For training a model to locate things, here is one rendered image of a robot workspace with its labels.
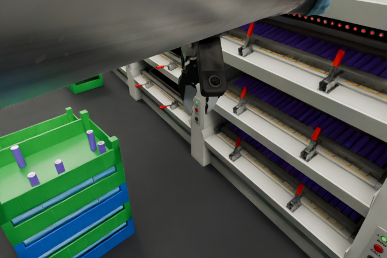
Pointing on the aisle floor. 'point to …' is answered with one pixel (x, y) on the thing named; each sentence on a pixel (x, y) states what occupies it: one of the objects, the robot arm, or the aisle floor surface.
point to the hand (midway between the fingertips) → (198, 112)
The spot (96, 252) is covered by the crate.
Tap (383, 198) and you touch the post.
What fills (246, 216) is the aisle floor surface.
